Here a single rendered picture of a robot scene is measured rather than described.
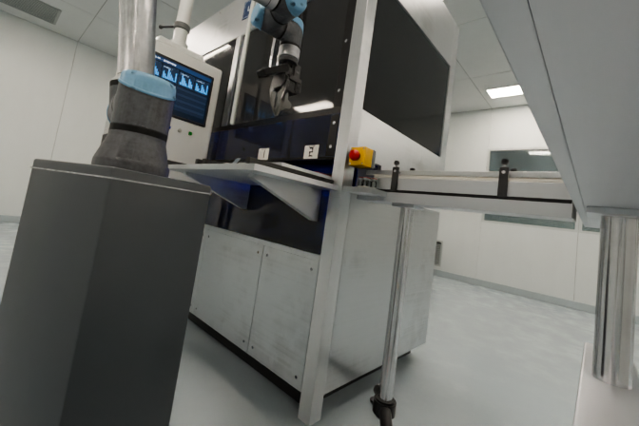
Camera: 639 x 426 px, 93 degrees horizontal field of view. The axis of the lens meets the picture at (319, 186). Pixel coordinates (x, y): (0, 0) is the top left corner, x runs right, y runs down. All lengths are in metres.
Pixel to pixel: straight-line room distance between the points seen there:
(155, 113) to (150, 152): 0.09
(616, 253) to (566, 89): 0.55
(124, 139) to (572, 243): 5.36
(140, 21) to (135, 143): 0.36
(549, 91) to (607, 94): 0.03
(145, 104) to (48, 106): 5.64
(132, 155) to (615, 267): 0.93
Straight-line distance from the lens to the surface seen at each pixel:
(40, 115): 6.37
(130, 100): 0.78
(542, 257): 5.55
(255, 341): 1.55
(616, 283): 0.74
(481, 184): 1.07
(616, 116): 0.26
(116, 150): 0.76
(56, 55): 6.58
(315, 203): 1.22
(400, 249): 1.19
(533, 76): 0.19
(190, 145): 1.92
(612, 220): 0.74
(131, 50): 0.97
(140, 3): 1.02
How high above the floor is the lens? 0.76
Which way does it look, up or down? 5 degrees up
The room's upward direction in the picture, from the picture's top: 8 degrees clockwise
